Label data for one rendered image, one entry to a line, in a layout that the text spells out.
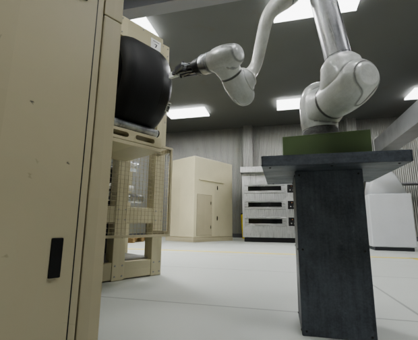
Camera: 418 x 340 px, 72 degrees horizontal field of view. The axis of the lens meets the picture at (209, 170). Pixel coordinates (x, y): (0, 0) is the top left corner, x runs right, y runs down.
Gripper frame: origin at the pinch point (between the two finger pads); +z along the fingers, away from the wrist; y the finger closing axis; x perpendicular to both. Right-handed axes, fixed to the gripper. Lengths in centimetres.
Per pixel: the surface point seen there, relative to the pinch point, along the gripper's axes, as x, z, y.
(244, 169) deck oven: -15, 308, -477
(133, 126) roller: 26.9, 19.5, 7.1
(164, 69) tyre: -6.6, 12.7, -2.9
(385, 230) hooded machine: 82, 3, -477
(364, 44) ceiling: -247, 47, -451
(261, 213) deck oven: 85, 271, -514
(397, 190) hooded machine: 14, -8, -491
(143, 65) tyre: -3.4, 11.8, 10.7
